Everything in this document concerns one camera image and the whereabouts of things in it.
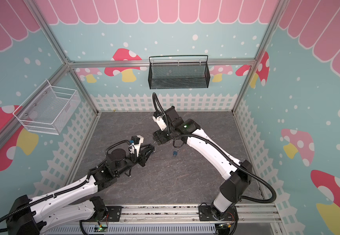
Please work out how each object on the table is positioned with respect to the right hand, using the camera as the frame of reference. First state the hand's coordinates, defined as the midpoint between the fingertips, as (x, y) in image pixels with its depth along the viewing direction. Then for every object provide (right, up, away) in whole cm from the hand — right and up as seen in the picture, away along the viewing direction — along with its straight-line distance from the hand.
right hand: (159, 134), depth 75 cm
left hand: (-4, -8, -1) cm, 9 cm away
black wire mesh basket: (+4, +41, +24) cm, 47 cm away
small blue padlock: (+8, -14, +22) cm, 27 cm away
